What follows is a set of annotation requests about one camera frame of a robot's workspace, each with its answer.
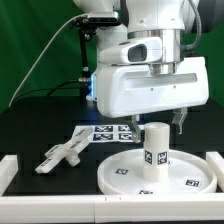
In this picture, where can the black camera on stand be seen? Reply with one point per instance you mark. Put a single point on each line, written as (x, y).
(87, 25)

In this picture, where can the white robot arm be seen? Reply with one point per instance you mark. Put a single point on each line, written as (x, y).
(143, 64)

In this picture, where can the white cross table base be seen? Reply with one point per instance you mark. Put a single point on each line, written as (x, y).
(68, 151)

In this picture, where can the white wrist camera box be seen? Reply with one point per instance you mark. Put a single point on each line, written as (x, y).
(133, 51)

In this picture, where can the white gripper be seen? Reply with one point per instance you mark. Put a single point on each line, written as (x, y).
(133, 90)

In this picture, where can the green backdrop curtain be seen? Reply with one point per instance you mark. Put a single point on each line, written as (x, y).
(38, 50)

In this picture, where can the white front fence bar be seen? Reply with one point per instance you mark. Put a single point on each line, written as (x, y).
(107, 208)

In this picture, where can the white right fence bar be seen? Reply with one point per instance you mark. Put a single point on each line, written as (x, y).
(216, 162)

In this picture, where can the white left fence bar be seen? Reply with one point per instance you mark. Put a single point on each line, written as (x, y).
(8, 170)

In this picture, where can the white round table top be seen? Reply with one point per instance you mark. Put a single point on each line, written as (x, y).
(132, 172)

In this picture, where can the marker tag sheet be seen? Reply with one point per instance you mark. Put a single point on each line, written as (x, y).
(106, 133)

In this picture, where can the white fence bar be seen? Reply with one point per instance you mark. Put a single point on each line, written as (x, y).
(107, 208)
(216, 162)
(8, 170)

